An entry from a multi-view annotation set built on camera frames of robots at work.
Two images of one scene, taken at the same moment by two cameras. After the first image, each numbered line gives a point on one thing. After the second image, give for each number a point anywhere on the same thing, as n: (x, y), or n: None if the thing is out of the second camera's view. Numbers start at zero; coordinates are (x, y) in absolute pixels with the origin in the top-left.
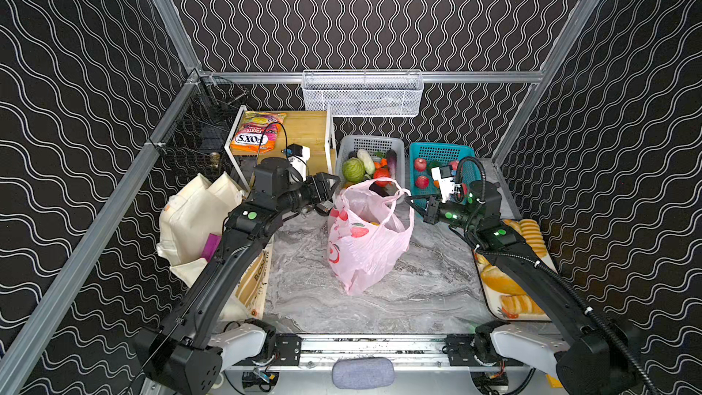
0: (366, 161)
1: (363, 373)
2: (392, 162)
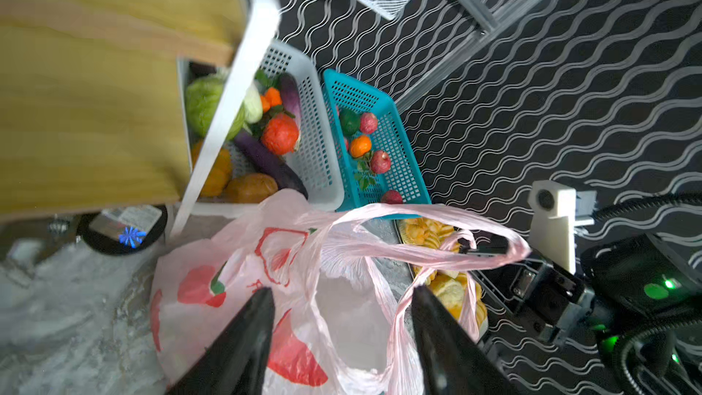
0: (253, 104)
1: None
2: (267, 162)
